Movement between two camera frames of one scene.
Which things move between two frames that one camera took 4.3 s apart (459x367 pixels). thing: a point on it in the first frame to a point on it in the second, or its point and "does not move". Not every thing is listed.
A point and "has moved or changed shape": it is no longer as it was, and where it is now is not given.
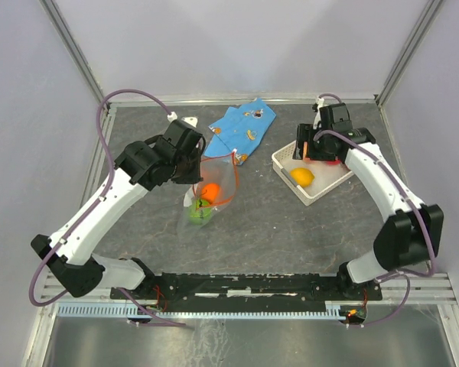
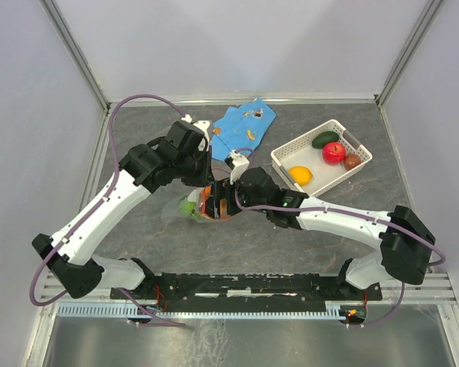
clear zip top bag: [207, 198] has moved or changed shape
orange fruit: [211, 193] has moved or changed shape
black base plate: [202, 287] does not move
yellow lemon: [303, 177] does not move
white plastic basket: [327, 177] does not move
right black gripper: [305, 132] to [220, 189]
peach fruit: [305, 145] to [204, 195]
